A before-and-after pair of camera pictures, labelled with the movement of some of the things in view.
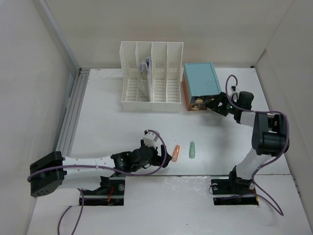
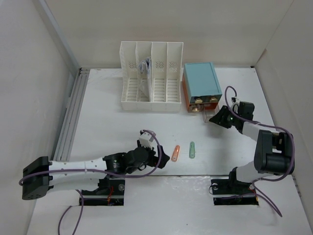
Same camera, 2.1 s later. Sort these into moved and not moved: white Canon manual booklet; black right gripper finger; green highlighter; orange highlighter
Moved: black right gripper finger
Not moved: orange highlighter; white Canon manual booklet; green highlighter
